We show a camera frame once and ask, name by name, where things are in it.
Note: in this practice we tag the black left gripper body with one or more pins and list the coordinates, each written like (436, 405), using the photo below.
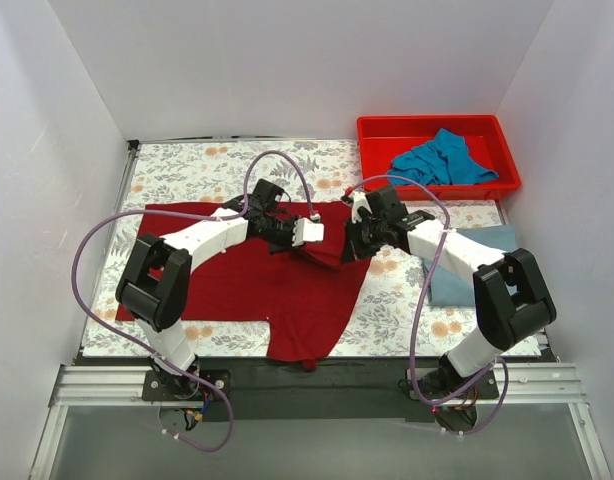
(285, 239)

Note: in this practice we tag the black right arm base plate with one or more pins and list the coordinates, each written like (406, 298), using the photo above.
(434, 386)

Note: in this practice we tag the red t shirt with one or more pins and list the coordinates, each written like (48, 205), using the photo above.
(306, 296)

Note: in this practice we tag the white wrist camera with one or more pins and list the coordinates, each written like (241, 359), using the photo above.
(307, 231)
(357, 201)

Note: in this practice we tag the aluminium frame rail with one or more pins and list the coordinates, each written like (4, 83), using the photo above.
(553, 383)

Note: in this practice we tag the teal crumpled t shirt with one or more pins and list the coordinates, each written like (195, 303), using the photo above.
(444, 160)

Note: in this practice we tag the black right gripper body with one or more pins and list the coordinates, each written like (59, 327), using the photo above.
(360, 240)

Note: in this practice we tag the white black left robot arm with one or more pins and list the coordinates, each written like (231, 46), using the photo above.
(155, 282)

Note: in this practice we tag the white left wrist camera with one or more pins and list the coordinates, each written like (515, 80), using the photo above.
(307, 231)

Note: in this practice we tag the red plastic bin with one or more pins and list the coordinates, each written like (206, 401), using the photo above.
(382, 138)

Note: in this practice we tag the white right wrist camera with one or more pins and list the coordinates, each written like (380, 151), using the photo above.
(357, 201)

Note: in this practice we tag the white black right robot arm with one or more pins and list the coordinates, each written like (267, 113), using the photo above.
(511, 298)

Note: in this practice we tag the folded grey-blue t shirt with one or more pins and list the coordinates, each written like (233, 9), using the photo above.
(447, 289)

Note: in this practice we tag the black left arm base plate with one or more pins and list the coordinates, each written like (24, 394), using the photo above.
(163, 386)

